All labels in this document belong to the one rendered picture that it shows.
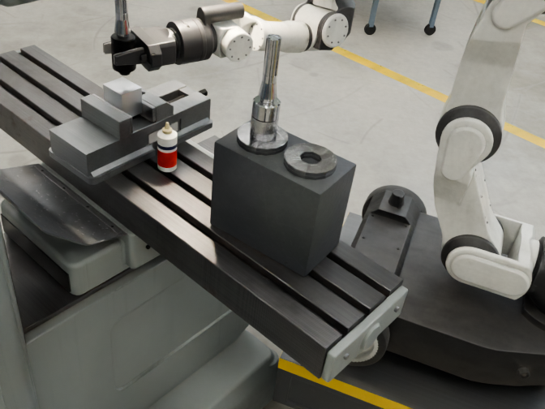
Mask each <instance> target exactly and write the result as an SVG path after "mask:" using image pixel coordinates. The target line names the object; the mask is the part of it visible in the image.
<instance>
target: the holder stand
mask: <svg viewBox="0 0 545 409"><path fill-rule="evenodd" d="M250 128H251V120H250V121H248V122H246V123H244V124H243V125H242V126H240V127H238V128H236V129H234V130H233V131H232V132H230V133H228V134H227V135H225V136H223V137H221V138H220V139H219V140H216V141H215V144H214V158H213V173H212V199H211V213H210V223H211V224H212V225H214V226H216V227H217V228H219V229H221V230H223V231H224V232H226V233H228V234H229V235H232V236H234V237H235V238H236V239H239V240H240V241H242V242H244V243H245V244H247V245H249V246H251V247H252V248H254V249H256V250H257V251H259V252H261V253H263V254H265V255H266V256H268V257H270V258H272V259H273V260H275V261H277V262H278V263H280V264H282V265H284V266H285V267H287V268H289V269H291V270H293V271H294V272H295V273H298V274H300V275H301V276H303V277H306V276H307V275H308V274H309V273H310V272H311V271H312V270H313V269H314V268H315V267H316V266H317V265H318V264H319V263H320V262H321V261H322V260H323V259H324V258H325V257H326V256H327V255H328V254H329V253H330V252H331V251H332V250H333V249H334V248H335V247H336V246H337V245H338V243H339V239H340V236H341V229H342V226H343V221H344V218H345V211H346V208H347V204H348V200H349V197H350V190H351V187H352V182H353V179H354V172H355V169H356V164H355V163H353V162H351V161H348V160H346V159H345V158H343V157H339V156H337V155H336V154H334V153H333V152H332V151H330V150H329V149H327V148H325V147H323V146H320V145H318V144H312V143H310V142H308V141H306V140H303V139H301V138H299V137H297V136H295V135H293V134H290V133H289V132H287V131H285V129H283V128H281V127H279V126H278V127H277V137H276V139H275V140H273V141H269V142H260V141H257V140H254V139H253V138H252V137H251V136H250Z"/></svg>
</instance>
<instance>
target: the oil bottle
mask: <svg viewBox="0 0 545 409"><path fill-rule="evenodd" d="M177 136H178V134H177V132H176V131H174V130H172V128H171V127H170V125H169V123H168V122H167V123H166V124H165V127H163V128H162V130H160V131H159V132H158V133H157V167H158V169H159V170H161V171H163V172H171V171H174V170H176V168H177Z"/></svg>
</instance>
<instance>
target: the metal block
mask: <svg viewBox="0 0 545 409"><path fill-rule="evenodd" d="M103 92H104V100H105V101H107V102H109V103H110V104H111V105H114V106H115V107H117V108H119V109H120V110H122V111H123V112H125V113H127V114H129V115H130V116H131V117H133V116H136V115H137V114H141V113H142V88H141V87H140V86H138V85H137V84H134V83H132V82H131V81H130V80H127V79H126V78H124V77H121V78H119V79H116V80H112V81H110V82H108V83H105V84H103Z"/></svg>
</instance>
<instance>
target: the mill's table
mask: <svg viewBox="0 0 545 409"><path fill-rule="evenodd" d="M90 94H91V95H92V94H96V95H97V96H99V97H100V98H102V99H104V92H103V88H102V87H100V86H98V85H97V84H95V83H93V82H92V81H91V80H89V79H87V78H86V77H84V76H83V75H81V74H80V73H78V72H77V71H75V70H73V69H71V68H70V67H68V66H67V65H66V64H64V63H62V62H60V61H59V60H57V59H56V58H54V57H53V56H51V55H50V54H48V53H46V52H45V51H44V50H42V49H40V48H39V47H37V46H35V45H30V46H27V47H23V48H21V49H20V50H16V51H14V50H12V51H9V52H6V53H3V54H0V128H1V129H2V130H3V131H4V132H5V133H6V134H8V135H9V136H10V137H12V138H13V139H14V140H16V141H17V142H18V143H19V144H21V145H22V146H24V147H25V148H26V149H27V150H28V151H29V152H30V153H32V154H33V155H35V156H36V157H37V158H39V159H40V160H41V161H43V162H44V163H45V164H46V165H47V166H48V167H50V168H51V169H52V170H54V171H55V172H56V173H58V174H59V175H60V176H62V177H63V178H64V179H65V180H66V181H67V182H69V183H70V184H71V185H73V186H74V187H75V188H77V189H78V190H79V191H81V192H82V193H83V194H85V195H86V197H88V198H89V199H90V200H92V201H93V202H94V203H96V204H97V205H98V206H100V207H101V208H102V209H104V210H105V211H106V212H107V213H108V214H109V215H111V216H112V217H114V218H115V219H116V220H117V221H119V222H120V223H121V224H123V225H124V226H125V227H126V228H127V229H128V230H130V231H131V232H132V233H134V234H135V235H136V236H138V237H139V238H140V239H142V240H143V241H144V242H145V243H146V244H147V245H149V246H150V247H151V248H153V249H154V250H155V251H157V252H158V253H159V254H161V255H162V256H163V257H164V258H165V259H166V260H168V261H169V262H170V263H172V264H173V265H175V266H176V267H177V268H178V269H180V270H181V271H182V272H184V273H185V274H186V275H187V276H188V277H189V278H191V279H192V280H193V281H195V282H196V283H198V284H199V285H200V286H202V287H203V288H204V289H205V290H206V291H207V292H209V293H210V294H211V295H213V296H214V297H215V298H216V299H218V300H219V301H221V302H222V303H223V304H224V305H225V306H226V307H227V308H229V309H230V310H231V311H233V312H234V313H236V314H237V315H238V316H240V317H241V318H242V319H243V320H244V321H245V322H247V323H248V324H249V325H251V326H252V327H253V328H254V329H256V330H257V331H259V332H260V333H261V334H263V335H264V336H265V337H266V338H267V339H268V340H270V341H271V342H272V343H274V344H275V345H276V346H277V347H279V348H280V349H282V350H283V351H284V352H285V353H286V354H287V355H289V356H290V357H291V358H293V359H294V360H295V361H297V362H298V363H299V364H301V365H302V366H303V367H304V368H305V369H306V370H308V371H309V372H310V373H312V374H313V375H314V376H316V377H317V378H318V379H320V378H321V377H322V379H323V380H325V381H326V382H330V381H331V380H332V379H333V378H334V377H335V376H336V375H337V374H338V373H339V372H340V371H341V370H342V369H344V368H345V367H346V366H347V365H348V364H349V363H350V362H351V361H352V360H353V359H354V358H355V357H357V356H358V355H359V354H360V353H361V352H362V351H365V350H366V349H368V348H369V347H370V346H371V345H372V344H373V342H374V341H375V340H376V339H377V337H378V335H379V334H380V333H381V332H382V331H383V330H384V329H386V328H387V327H388V326H389V325H390V324H391V323H392V322H393V321H394V320H395V319H396V318H397V317H398V316H399V315H400V314H401V310H402V307H403V304H404V302H405V299H406V295H407V292H408V289H406V288H405V287H404V286H402V283H403V279H401V278H399V277H398V276H397V275H396V274H394V273H392V272H390V271H389V270H387V269H386V268H384V267H383V266H381V265H379V264H378V263H376V262H374V261H373V260H372V259H370V258H369V257H367V256H365V255H363V254H362V253H361V252H359V251H357V250H356V249H354V248H352V247H351V246H350V245H348V244H347V243H345V242H343V241H342V240H340V239H339V243H338V245H337V246H336V247H335V248H334V249H333V250H332V251H331V252H330V253H329V254H328V255H327V256H326V257H325V258H324V259H323V260H322V261H321V262H320V263H319V264H318V265H317V266H316V267H315V268H314V269H313V270H312V271H311V272H310V273H309V274H308V275H307V276H306V277H303V276H301V275H300V274H298V273H295V272H294V271H293V270H291V269H289V268H287V267H285V266H284V265H282V264H280V263H278V262H277V261H275V260H273V259H272V258H270V257H268V256H266V255H265V254H263V253H261V252H259V251H257V250H256V249H254V248H252V247H251V246H249V245H247V244H245V243H244V242H242V241H240V240H239V239H236V238H235V237H234V236H232V235H229V234H228V233H226V232H224V231H223V230H221V229H219V228H217V227H216V226H214V225H212V224H211V223H210V213H211V199H212V173H213V158H211V157H210V156H209V155H207V154H205V153H203V152H202V151H200V150H199V149H197V148H196V147H194V146H193V145H191V144H189V143H187V142H186V141H184V142H182V143H181V144H178V145H177V168H176V170H174V171H171V172H163V171H161V170H159V169H158V167H157V150H156V156H154V157H151V158H149V159H148V160H146V161H143V162H141V163H140V164H137V165H135V166H132V167H131V168H129V169H127V170H124V171H123V172H121V173H119V174H116V175H115V176H113V177H111V178H109V179H107V180H105V181H103V182H101V183H98V184H96V185H90V184H88V183H86V182H85V181H83V180H82V179H81V178H80V177H78V176H77V175H75V174H74V173H72V172H71V171H69V170H68V169H67V168H66V167H64V166H63V165H61V164H60V163H58V162H57V161H55V160H54V159H53V158H52V157H51V156H50V155H49V148H50V147H51V143H50V137H49V129H51V128H54V127H57V126H59V125H62V124H64V123H67V122H70V121H71V120H74V119H76V118H79V117H82V111H81V102H80V98H82V97H86V96H88V95H90Z"/></svg>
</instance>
